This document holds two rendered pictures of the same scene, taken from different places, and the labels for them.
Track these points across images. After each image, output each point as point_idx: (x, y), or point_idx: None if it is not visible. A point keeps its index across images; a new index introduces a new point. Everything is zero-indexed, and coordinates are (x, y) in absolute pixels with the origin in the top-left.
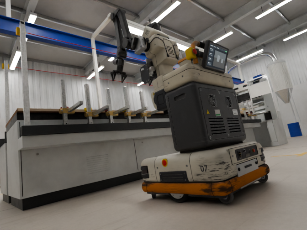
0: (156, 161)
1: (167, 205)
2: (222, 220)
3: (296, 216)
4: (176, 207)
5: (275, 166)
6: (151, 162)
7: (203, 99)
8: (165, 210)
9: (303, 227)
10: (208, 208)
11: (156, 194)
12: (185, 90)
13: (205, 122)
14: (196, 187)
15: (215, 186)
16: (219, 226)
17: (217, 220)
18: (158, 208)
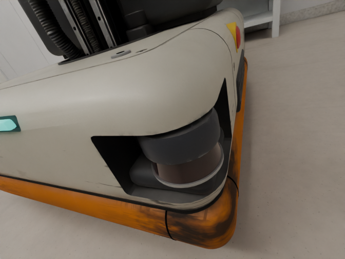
0: (227, 40)
1: (263, 137)
2: (287, 73)
3: (251, 61)
4: (271, 117)
5: None
6: (223, 49)
7: None
8: (296, 124)
9: (270, 56)
10: (255, 91)
11: (142, 253)
12: None
13: None
14: (246, 73)
15: (246, 61)
16: (304, 69)
17: (290, 74)
18: (299, 139)
